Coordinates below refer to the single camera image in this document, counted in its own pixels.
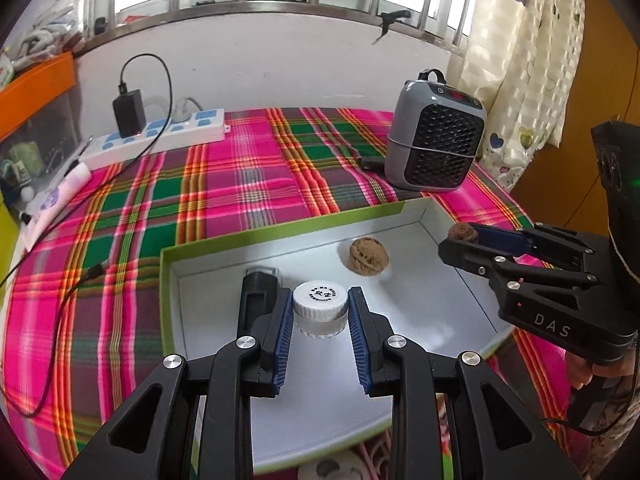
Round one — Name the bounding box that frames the brown walnut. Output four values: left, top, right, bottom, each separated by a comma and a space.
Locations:
447, 222, 480, 244
348, 236, 390, 276

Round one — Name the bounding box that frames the black rectangular device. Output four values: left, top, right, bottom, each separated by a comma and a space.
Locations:
236, 266, 281, 344

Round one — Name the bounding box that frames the white lidded small jar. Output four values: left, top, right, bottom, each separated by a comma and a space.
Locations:
293, 281, 348, 338

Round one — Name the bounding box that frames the right hand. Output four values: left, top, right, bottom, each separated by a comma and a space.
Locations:
565, 351, 636, 390

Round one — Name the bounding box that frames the green white shallow box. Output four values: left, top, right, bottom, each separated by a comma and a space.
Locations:
160, 198, 511, 474

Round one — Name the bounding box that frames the plaid pink bedsheet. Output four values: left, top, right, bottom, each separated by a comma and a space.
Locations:
2, 106, 597, 480

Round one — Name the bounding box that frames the grey black space heater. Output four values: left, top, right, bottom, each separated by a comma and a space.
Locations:
384, 68, 487, 192

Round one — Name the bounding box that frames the black heater plug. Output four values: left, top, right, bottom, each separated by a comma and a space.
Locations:
358, 156, 385, 174

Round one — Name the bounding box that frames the heart patterned curtain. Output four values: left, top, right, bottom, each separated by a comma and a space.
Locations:
459, 0, 586, 191

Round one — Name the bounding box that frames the black hook on windowsill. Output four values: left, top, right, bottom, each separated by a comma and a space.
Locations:
372, 9, 412, 46

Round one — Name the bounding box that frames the white pink tube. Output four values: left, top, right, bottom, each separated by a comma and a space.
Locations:
18, 162, 91, 252

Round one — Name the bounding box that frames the white blue power strip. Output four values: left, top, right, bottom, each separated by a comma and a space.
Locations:
79, 108, 231, 170

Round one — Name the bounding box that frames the orange lidded storage bin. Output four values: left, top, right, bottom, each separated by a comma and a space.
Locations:
1, 52, 80, 208

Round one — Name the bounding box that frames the black power adapter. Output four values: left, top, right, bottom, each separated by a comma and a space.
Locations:
113, 90, 146, 139

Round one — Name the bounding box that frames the black charging cable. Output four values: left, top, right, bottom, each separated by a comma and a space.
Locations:
0, 52, 175, 418

